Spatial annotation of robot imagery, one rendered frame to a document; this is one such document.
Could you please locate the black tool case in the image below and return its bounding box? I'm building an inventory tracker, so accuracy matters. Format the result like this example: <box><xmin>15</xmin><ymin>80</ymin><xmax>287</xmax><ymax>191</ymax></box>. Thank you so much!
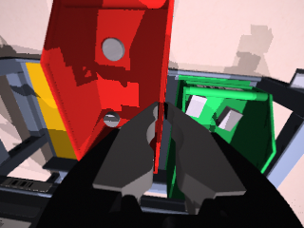
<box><xmin>0</xmin><ymin>190</ymin><xmax>50</xmax><ymax>228</ymax></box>

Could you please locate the red bin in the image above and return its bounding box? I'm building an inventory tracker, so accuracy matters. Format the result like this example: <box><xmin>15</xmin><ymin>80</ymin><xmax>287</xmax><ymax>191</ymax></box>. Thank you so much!
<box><xmin>40</xmin><ymin>0</ymin><xmax>174</xmax><ymax>174</ymax></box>

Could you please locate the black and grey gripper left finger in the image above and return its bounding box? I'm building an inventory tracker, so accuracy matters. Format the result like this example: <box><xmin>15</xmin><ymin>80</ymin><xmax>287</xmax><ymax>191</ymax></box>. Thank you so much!
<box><xmin>36</xmin><ymin>102</ymin><xmax>160</xmax><ymax>228</ymax></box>

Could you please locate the white round disc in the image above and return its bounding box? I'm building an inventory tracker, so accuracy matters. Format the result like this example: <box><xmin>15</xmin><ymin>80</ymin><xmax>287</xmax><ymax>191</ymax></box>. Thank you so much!
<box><xmin>103</xmin><ymin>38</ymin><xmax>125</xmax><ymax>61</ymax></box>

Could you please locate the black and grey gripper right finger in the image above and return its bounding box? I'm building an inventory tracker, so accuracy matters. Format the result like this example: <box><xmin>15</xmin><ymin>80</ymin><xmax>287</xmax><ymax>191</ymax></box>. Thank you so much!
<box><xmin>163</xmin><ymin>102</ymin><xmax>304</xmax><ymax>228</ymax></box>

